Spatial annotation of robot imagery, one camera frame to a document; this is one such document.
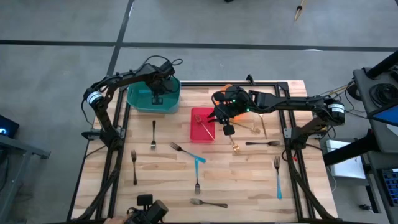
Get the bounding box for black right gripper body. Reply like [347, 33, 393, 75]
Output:
[213, 85, 252, 121]

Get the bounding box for dark silver metal fork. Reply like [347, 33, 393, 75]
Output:
[190, 198, 229, 208]

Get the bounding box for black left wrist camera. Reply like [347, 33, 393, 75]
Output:
[158, 60, 177, 77]

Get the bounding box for dark grey side cabinet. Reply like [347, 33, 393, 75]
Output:
[365, 151, 398, 224]

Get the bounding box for white box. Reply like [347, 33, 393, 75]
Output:
[325, 139, 367, 180]

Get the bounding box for red plastic bin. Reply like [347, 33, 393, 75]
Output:
[190, 107, 216, 144]

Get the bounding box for keypad with coloured keys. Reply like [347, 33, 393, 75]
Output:
[381, 167, 398, 208]

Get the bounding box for grey metal cart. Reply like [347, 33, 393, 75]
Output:
[0, 133, 52, 224]

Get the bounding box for teal plastic bin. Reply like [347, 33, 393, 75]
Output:
[126, 75, 182, 115]

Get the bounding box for coiled black cable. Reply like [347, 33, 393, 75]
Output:
[369, 83, 398, 108]

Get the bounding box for black device with blue light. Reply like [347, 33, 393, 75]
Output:
[0, 114, 20, 139]

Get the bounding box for yellow cable with black plug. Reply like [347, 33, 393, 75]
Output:
[294, 0, 308, 22]

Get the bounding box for blue screen panel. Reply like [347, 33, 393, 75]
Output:
[371, 105, 398, 127]

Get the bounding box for black metal beam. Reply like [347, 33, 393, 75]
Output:
[322, 129, 379, 167]

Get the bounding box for black metal post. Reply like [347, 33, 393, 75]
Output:
[365, 49, 398, 80]

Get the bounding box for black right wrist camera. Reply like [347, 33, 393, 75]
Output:
[212, 90, 225, 108]

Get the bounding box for grey workstation desk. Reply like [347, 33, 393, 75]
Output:
[353, 67, 398, 155]

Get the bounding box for thin yellow cable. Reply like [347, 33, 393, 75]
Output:
[310, 85, 351, 105]

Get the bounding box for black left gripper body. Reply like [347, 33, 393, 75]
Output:
[148, 73, 175, 96]

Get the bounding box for black teleoperation handle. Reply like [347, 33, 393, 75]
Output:
[126, 194, 169, 224]

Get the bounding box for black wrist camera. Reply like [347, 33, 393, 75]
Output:
[212, 90, 225, 108]
[158, 60, 177, 77]

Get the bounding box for black metal fork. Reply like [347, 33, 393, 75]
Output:
[131, 149, 138, 186]
[150, 120, 157, 151]
[245, 140, 281, 147]

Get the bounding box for black metal table frame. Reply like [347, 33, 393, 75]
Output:
[70, 81, 335, 222]

